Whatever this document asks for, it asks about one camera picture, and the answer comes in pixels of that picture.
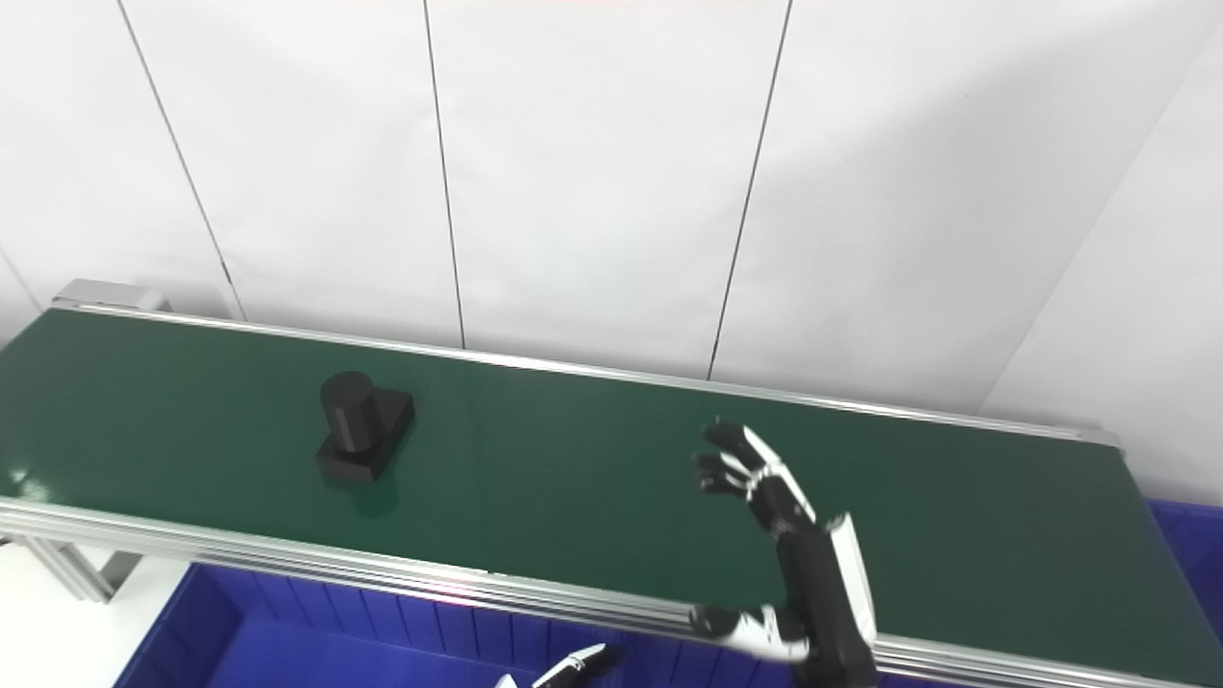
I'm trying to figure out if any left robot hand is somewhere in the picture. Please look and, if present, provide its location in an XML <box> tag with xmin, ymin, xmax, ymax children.
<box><xmin>492</xmin><ymin>643</ymin><xmax>622</xmax><ymax>688</ymax></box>

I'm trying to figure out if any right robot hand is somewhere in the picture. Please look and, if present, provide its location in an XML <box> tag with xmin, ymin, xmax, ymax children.
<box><xmin>690</xmin><ymin>420</ymin><xmax>880</xmax><ymax>688</ymax></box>

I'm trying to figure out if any black cylinder part with base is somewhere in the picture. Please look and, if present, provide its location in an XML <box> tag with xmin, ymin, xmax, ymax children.
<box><xmin>315</xmin><ymin>371</ymin><xmax>417</xmax><ymax>486</ymax></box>

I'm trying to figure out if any blue plastic bin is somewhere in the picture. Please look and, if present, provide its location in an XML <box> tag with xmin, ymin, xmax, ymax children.
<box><xmin>113</xmin><ymin>562</ymin><xmax>651</xmax><ymax>688</ymax></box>
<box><xmin>640</xmin><ymin>626</ymin><xmax>799</xmax><ymax>688</ymax></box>
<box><xmin>1147</xmin><ymin>497</ymin><xmax>1223</xmax><ymax>651</ymax></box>

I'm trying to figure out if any green conveyor belt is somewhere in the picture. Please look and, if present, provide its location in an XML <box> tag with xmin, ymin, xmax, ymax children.
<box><xmin>0</xmin><ymin>301</ymin><xmax>1223</xmax><ymax>688</ymax></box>
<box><xmin>0</xmin><ymin>308</ymin><xmax>1223</xmax><ymax>684</ymax></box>

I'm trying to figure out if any aluminium conveyor leg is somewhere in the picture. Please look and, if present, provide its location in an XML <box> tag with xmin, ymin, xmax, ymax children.
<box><xmin>0</xmin><ymin>535</ymin><xmax>144</xmax><ymax>603</ymax></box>

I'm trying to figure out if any grey conveyor end housing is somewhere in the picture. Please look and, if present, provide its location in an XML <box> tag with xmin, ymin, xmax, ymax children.
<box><xmin>53</xmin><ymin>279</ymin><xmax>173</xmax><ymax>312</ymax></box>

